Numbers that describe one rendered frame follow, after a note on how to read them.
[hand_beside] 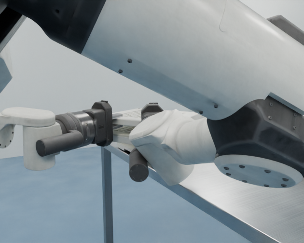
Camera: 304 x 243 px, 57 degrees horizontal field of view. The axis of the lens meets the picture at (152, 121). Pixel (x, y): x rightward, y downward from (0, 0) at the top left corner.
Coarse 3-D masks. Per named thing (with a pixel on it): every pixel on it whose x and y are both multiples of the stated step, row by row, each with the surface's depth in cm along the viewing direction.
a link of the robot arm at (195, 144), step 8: (200, 120) 39; (184, 128) 41; (192, 128) 39; (200, 128) 37; (184, 136) 40; (192, 136) 38; (200, 136) 36; (208, 136) 35; (184, 144) 40; (192, 144) 38; (200, 144) 36; (208, 144) 35; (184, 152) 40; (192, 152) 39; (200, 152) 37; (208, 152) 36; (216, 152) 27; (192, 160) 40; (200, 160) 39; (208, 160) 38
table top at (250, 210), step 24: (216, 168) 93; (192, 192) 74; (216, 192) 74; (240, 192) 74; (264, 192) 74; (288, 192) 74; (216, 216) 66; (240, 216) 61; (264, 216) 61; (288, 216) 61; (264, 240) 54; (288, 240) 52
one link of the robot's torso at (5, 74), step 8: (8, 48) 32; (0, 56) 28; (8, 56) 31; (0, 64) 29; (8, 64) 31; (0, 72) 30; (8, 72) 31; (0, 80) 31; (8, 80) 32; (0, 88) 33
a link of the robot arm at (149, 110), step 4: (148, 104) 69; (152, 104) 68; (156, 104) 68; (144, 108) 68; (148, 108) 68; (152, 108) 68; (156, 108) 68; (160, 108) 68; (144, 112) 68; (148, 112) 67; (152, 112) 67; (156, 112) 67; (144, 116) 64; (148, 116) 62
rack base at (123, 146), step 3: (117, 144) 119; (120, 144) 116; (123, 144) 114; (126, 144) 114; (129, 144) 114; (120, 147) 116; (123, 147) 114; (126, 147) 111; (129, 147) 109; (132, 147) 109; (129, 150) 109
